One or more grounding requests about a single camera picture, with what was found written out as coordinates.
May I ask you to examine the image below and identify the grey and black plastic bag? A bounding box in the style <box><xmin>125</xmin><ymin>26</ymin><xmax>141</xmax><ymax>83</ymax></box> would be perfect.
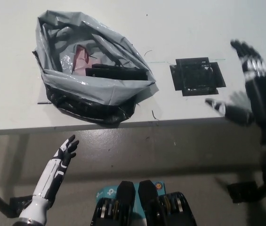
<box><xmin>32</xmin><ymin>9</ymin><xmax>159</xmax><ymax>125</ymax></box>

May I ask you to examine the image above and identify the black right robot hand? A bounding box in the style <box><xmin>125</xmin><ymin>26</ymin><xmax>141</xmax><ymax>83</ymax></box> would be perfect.
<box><xmin>204</xmin><ymin>39</ymin><xmax>266</xmax><ymax>145</ymax></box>

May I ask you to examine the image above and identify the pink item inside bag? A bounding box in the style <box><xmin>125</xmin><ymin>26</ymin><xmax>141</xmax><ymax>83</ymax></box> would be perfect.
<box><xmin>73</xmin><ymin>44</ymin><xmax>94</xmax><ymax>72</ymax></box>

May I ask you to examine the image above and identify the black ribbed robot torso block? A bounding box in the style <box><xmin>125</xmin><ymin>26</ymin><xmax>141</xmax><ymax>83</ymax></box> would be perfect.
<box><xmin>138</xmin><ymin>180</ymin><xmax>197</xmax><ymax>226</ymax></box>
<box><xmin>91</xmin><ymin>180</ymin><xmax>138</xmax><ymax>226</ymax></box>

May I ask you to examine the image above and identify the teal router box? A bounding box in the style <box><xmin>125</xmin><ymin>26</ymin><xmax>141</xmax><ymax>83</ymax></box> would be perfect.
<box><xmin>96</xmin><ymin>181</ymin><xmax>167</xmax><ymax>216</ymax></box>

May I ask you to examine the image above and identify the black tape square marker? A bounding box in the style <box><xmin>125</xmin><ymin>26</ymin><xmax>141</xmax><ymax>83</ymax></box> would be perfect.
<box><xmin>169</xmin><ymin>56</ymin><xmax>226</xmax><ymax>97</ymax></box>

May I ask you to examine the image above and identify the white and black left hand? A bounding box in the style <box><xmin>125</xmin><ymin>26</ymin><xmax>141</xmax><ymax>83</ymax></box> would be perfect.
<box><xmin>32</xmin><ymin>135</ymin><xmax>80</xmax><ymax>203</ymax></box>

